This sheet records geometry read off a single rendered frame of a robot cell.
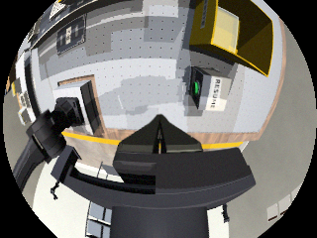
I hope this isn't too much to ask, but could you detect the white trough reservoir with red liquid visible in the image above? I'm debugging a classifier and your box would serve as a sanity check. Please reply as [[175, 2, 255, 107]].
[[20, 91, 30, 108]]

